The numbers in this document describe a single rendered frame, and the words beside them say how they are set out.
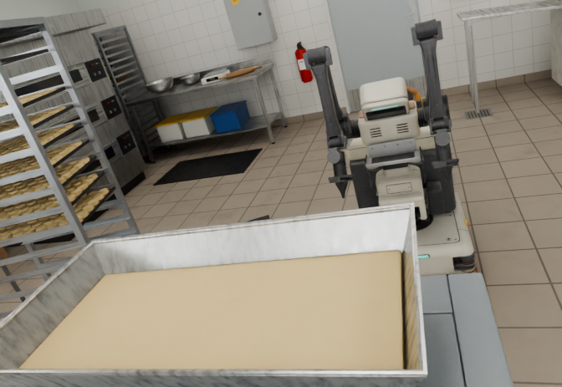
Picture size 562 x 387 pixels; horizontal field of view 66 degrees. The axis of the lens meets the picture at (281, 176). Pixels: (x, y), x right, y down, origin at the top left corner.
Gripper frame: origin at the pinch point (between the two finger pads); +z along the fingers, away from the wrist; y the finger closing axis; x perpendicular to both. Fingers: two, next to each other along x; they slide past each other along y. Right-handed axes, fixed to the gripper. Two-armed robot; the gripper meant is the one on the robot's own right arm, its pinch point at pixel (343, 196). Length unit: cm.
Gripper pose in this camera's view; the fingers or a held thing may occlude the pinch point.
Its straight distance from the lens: 193.1
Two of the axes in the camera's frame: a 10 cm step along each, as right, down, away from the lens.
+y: 9.4, -1.3, -3.2
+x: 3.2, 0.1, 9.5
